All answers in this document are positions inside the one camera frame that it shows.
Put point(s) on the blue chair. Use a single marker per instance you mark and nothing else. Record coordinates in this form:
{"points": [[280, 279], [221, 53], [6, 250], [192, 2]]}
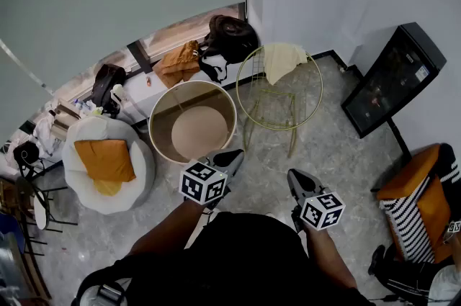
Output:
{"points": [[9, 229]]}

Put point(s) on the small black bag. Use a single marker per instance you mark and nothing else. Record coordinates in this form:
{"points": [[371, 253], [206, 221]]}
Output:
{"points": [[26, 153]]}

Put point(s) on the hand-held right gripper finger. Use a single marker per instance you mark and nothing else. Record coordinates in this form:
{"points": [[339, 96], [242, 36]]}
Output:
{"points": [[295, 187], [313, 185]]}

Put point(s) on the white shoulder pack with buckle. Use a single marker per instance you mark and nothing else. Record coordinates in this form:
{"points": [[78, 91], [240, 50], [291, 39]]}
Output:
{"points": [[104, 292]]}

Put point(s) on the brown jacket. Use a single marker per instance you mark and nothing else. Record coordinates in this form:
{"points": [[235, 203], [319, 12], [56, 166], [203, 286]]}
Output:
{"points": [[178, 65]]}

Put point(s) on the black backpack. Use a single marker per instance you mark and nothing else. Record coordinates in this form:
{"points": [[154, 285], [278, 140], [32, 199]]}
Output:
{"points": [[230, 36]]}

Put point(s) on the black metal chair white seat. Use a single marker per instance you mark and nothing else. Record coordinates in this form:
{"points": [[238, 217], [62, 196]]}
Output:
{"points": [[40, 207]]}

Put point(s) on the white beanbag chair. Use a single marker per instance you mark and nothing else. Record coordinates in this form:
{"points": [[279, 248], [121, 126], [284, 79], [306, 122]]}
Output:
{"points": [[144, 175]]}

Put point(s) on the person's black shirt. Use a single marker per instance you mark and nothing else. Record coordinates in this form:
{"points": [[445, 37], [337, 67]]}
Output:
{"points": [[237, 261]]}

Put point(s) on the black white striped blanket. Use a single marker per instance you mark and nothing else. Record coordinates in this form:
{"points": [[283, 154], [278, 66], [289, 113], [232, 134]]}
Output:
{"points": [[408, 218]]}

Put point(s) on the dark brown handbag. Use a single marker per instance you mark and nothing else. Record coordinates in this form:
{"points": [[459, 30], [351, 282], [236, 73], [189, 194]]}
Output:
{"points": [[106, 83]]}

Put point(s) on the white plastic bags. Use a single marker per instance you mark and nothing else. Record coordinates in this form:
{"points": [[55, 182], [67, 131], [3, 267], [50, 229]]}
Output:
{"points": [[45, 131]]}

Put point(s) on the orange cushion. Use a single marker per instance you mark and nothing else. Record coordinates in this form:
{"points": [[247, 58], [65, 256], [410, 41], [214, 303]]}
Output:
{"points": [[106, 160]]}

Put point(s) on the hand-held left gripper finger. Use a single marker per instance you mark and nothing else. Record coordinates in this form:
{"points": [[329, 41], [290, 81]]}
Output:
{"points": [[235, 164], [213, 158]]}

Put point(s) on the cream clothes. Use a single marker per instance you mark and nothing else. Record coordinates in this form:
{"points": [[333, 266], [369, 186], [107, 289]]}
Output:
{"points": [[282, 61]]}

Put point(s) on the white plastic cup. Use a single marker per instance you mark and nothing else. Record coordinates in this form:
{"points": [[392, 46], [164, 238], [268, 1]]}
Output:
{"points": [[118, 93]]}

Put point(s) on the person's right forearm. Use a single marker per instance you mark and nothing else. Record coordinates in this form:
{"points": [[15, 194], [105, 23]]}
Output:
{"points": [[329, 257]]}

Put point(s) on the yellow cushion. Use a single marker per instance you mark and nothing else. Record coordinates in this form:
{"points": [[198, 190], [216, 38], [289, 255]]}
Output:
{"points": [[107, 187]]}

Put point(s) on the person's left forearm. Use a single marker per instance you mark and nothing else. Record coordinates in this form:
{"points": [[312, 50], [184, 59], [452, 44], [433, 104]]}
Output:
{"points": [[169, 229]]}

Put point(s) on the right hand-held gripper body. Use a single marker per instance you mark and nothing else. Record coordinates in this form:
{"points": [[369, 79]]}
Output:
{"points": [[322, 211]]}

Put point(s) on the beige paper bags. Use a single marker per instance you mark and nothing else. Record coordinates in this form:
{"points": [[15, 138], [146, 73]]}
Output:
{"points": [[65, 119]]}

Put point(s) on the orange armchair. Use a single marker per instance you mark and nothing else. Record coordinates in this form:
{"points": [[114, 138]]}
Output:
{"points": [[434, 211]]}

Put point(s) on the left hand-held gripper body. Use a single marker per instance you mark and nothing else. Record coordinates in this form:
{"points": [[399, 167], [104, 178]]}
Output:
{"points": [[201, 182]]}

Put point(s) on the round beige laundry basket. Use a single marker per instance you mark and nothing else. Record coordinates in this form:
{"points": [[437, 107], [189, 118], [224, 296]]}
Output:
{"points": [[198, 131]]}

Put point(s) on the clear water bottle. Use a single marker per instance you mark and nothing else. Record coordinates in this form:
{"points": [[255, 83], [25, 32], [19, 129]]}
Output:
{"points": [[80, 105]]}

